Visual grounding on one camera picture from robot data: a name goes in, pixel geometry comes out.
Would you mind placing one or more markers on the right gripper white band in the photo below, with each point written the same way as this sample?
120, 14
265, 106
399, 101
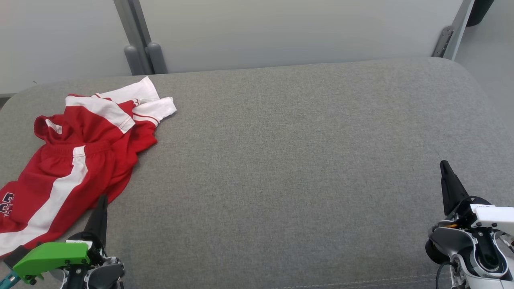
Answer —
496, 218

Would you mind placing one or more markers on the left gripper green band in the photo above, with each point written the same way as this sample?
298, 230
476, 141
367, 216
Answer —
52, 255

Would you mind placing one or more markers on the red shorts white stripe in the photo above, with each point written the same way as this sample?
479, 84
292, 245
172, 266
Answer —
96, 172

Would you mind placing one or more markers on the red jersey white sleeves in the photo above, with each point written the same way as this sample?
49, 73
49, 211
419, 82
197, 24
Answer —
92, 124

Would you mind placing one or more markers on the grey fabric sofa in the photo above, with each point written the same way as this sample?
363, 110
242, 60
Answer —
281, 160

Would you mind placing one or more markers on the black round object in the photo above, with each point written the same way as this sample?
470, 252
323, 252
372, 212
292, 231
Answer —
480, 10

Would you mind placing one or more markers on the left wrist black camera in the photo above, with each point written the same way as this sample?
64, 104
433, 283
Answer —
16, 255

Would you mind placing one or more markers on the grey metal frame bar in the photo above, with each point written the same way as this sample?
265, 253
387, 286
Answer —
457, 28

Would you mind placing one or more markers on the grey partition post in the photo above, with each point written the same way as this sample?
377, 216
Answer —
156, 58
133, 60

